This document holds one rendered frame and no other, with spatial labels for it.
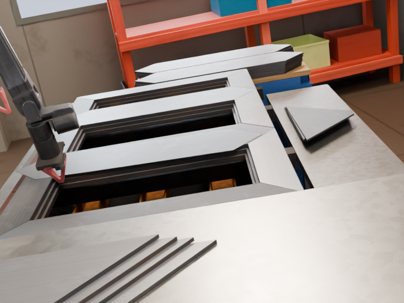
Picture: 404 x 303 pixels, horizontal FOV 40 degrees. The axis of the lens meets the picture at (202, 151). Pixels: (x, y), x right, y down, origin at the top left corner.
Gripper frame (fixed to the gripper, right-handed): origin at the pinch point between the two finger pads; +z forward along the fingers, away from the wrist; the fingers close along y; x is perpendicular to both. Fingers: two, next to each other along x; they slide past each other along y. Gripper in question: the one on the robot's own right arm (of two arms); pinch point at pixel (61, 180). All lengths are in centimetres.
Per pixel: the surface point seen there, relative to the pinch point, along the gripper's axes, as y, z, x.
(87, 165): 8.0, 2.4, -6.1
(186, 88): 79, 22, -36
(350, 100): 248, 152, -154
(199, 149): 5.7, 2.5, -39.1
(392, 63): 273, 141, -197
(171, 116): 46, 15, -30
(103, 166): 5.0, 1.8, -11.3
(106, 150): 17.7, 4.9, -10.6
